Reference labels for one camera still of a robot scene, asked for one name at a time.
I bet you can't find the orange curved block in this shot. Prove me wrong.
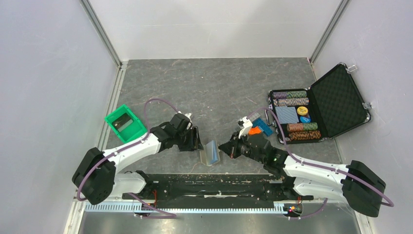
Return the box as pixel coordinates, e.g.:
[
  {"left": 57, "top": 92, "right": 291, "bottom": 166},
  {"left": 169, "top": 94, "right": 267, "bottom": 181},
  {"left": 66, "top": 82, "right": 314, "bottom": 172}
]
[{"left": 248, "top": 126, "right": 263, "bottom": 136}]

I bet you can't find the yellow dealer button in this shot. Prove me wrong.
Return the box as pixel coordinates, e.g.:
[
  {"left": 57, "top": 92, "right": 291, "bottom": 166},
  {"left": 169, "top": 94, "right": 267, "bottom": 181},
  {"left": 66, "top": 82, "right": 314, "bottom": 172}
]
[{"left": 297, "top": 106, "right": 309, "bottom": 116}]

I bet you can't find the grey card holder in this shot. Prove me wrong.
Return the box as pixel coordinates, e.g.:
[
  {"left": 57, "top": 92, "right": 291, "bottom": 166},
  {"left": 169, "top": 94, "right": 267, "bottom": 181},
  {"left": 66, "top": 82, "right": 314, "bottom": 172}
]
[{"left": 200, "top": 140, "right": 220, "bottom": 166}]

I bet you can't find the blue playing card deck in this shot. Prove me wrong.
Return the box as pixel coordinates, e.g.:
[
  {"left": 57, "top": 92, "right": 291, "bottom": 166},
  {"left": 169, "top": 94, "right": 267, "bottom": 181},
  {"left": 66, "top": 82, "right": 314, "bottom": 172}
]
[{"left": 275, "top": 106, "right": 299, "bottom": 124}]

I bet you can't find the grey toy brick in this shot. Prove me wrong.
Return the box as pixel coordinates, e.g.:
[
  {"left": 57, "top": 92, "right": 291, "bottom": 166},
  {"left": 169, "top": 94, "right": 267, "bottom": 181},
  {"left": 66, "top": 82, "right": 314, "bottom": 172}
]
[{"left": 249, "top": 112, "right": 261, "bottom": 122}]

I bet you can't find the blue toy brick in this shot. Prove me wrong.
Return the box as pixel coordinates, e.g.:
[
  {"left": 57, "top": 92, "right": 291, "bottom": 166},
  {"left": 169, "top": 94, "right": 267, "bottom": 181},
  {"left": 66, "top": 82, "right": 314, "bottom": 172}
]
[{"left": 252, "top": 118, "right": 274, "bottom": 137}]

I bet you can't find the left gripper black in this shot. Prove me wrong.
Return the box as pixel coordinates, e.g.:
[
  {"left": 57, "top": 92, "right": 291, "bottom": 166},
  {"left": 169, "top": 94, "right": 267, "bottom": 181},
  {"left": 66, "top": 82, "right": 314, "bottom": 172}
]
[{"left": 175, "top": 126, "right": 204, "bottom": 152}]

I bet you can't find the bottom poker chip row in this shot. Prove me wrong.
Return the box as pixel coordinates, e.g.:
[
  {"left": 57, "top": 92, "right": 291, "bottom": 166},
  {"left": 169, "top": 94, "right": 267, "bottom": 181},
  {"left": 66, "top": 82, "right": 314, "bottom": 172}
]
[{"left": 288, "top": 130, "right": 321, "bottom": 140}]

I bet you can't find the top poker chip row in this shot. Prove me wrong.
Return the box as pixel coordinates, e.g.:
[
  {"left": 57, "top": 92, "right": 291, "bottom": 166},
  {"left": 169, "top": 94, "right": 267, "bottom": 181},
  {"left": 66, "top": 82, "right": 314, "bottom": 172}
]
[{"left": 272, "top": 91, "right": 307, "bottom": 99}]

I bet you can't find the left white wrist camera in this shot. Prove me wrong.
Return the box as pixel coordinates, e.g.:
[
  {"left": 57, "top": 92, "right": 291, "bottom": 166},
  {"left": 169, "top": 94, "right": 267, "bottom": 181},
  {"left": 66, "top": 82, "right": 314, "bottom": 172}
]
[{"left": 181, "top": 113, "right": 192, "bottom": 128}]

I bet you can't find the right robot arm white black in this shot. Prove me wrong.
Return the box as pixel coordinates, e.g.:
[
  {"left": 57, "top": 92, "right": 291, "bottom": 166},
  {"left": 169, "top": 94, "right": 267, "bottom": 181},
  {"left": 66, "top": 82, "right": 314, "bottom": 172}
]
[{"left": 218, "top": 134, "right": 386, "bottom": 217}]

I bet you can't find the green plastic bin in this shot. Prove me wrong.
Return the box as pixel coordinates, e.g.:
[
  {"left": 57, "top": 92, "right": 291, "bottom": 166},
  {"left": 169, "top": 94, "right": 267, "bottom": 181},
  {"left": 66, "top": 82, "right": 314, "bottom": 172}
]
[{"left": 105, "top": 104, "right": 147, "bottom": 143}]

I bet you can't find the poker chip row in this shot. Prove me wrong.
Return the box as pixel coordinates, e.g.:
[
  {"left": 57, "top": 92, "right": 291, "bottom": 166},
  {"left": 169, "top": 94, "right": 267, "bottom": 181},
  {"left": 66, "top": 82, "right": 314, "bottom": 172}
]
[
  {"left": 288, "top": 130, "right": 321, "bottom": 140},
  {"left": 272, "top": 91, "right": 307, "bottom": 99},
  {"left": 286, "top": 122, "right": 318, "bottom": 132},
  {"left": 274, "top": 97, "right": 309, "bottom": 106}
]

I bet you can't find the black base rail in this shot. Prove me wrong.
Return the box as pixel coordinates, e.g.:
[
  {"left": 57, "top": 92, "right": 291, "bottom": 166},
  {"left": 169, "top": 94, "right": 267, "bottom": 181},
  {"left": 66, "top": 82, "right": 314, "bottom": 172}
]
[{"left": 136, "top": 171, "right": 314, "bottom": 209}]

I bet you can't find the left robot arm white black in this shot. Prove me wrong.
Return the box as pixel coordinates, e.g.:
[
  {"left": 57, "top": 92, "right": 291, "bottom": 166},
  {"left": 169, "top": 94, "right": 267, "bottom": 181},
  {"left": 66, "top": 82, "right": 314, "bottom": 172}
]
[{"left": 72, "top": 112, "right": 203, "bottom": 205}]

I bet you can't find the black poker chip case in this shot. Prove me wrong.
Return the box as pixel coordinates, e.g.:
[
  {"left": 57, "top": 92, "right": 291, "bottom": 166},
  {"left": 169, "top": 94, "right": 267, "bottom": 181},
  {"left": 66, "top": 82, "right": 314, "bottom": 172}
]
[{"left": 268, "top": 63, "right": 372, "bottom": 144}]

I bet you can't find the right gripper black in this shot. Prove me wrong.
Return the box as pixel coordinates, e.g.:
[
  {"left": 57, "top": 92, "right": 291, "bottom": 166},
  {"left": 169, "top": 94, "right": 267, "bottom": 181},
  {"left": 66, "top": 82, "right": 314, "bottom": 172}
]
[{"left": 219, "top": 131, "right": 265, "bottom": 164}]

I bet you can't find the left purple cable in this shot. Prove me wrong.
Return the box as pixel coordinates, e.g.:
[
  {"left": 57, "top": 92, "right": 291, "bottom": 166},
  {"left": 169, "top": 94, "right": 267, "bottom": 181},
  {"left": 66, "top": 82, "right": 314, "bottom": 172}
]
[{"left": 76, "top": 98, "right": 181, "bottom": 202}]

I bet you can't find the blue round chip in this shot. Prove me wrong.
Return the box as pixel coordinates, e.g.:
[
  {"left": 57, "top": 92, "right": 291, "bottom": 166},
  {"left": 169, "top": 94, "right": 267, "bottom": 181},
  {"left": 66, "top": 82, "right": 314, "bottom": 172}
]
[{"left": 300, "top": 116, "right": 311, "bottom": 123}]

